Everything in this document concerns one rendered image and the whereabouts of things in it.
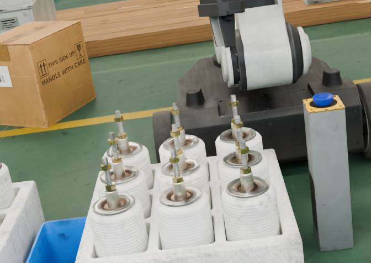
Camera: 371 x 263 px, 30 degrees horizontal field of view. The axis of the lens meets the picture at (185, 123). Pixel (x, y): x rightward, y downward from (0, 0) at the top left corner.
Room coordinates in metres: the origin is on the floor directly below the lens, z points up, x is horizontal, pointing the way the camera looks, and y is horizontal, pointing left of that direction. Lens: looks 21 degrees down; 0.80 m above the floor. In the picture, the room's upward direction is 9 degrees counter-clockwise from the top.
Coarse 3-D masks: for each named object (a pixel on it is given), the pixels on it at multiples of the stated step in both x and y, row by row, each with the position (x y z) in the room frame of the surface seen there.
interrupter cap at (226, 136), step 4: (244, 128) 1.34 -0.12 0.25; (248, 128) 1.33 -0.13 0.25; (224, 132) 1.33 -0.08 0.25; (228, 132) 1.33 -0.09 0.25; (244, 132) 1.32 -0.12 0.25; (248, 132) 1.31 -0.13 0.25; (252, 132) 1.31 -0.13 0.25; (220, 136) 1.31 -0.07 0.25; (224, 136) 1.31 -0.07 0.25; (228, 136) 1.31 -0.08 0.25; (244, 136) 1.30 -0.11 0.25; (248, 136) 1.29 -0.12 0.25; (252, 136) 1.28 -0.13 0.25; (224, 140) 1.29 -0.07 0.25; (228, 140) 1.28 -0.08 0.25; (232, 140) 1.28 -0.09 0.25; (248, 140) 1.27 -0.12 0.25
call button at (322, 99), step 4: (316, 96) 1.26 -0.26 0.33; (320, 96) 1.25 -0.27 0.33; (324, 96) 1.25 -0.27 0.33; (328, 96) 1.25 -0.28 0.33; (332, 96) 1.25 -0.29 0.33; (312, 100) 1.26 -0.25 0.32; (316, 100) 1.24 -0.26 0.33; (320, 100) 1.24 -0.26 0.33; (324, 100) 1.23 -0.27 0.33; (328, 100) 1.24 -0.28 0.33; (332, 100) 1.24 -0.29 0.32; (316, 104) 1.25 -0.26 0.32; (320, 104) 1.24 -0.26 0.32; (324, 104) 1.24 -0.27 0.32
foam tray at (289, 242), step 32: (96, 192) 1.29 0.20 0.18; (224, 224) 1.12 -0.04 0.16; (288, 224) 1.05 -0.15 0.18; (96, 256) 1.08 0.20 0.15; (128, 256) 1.02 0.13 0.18; (160, 256) 1.01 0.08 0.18; (192, 256) 1.00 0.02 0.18; (224, 256) 1.00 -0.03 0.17; (256, 256) 0.99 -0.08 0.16; (288, 256) 0.99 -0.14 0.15
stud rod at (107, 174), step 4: (104, 156) 1.09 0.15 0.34; (104, 160) 1.08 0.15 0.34; (104, 164) 1.08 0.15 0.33; (108, 164) 1.08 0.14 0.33; (104, 172) 1.08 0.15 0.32; (108, 172) 1.08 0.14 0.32; (108, 176) 1.08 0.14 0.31; (108, 180) 1.08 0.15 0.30; (108, 184) 1.08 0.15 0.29; (112, 184) 1.08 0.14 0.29
